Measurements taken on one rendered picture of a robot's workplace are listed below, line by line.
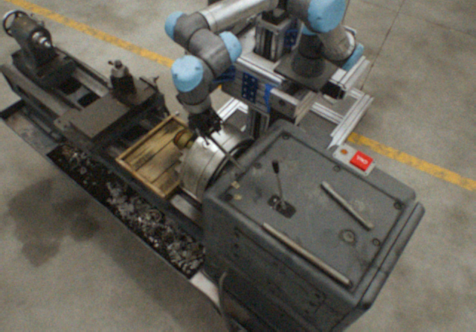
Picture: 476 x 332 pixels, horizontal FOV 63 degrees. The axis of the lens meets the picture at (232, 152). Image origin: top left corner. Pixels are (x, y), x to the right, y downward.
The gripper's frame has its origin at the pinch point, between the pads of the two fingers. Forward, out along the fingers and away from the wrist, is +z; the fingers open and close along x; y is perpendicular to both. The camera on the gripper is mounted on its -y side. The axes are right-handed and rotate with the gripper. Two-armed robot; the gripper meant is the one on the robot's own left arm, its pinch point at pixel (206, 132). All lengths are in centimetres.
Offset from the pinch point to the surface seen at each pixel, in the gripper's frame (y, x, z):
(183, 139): -17.5, -4.4, 24.7
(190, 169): -1.4, -10.1, 16.9
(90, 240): -55, -79, 124
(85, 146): -52, -38, 38
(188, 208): -1.8, -18.5, 46.3
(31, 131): -111, -64, 75
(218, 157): 3.1, -0.2, 13.2
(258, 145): 8.3, 13.3, 13.8
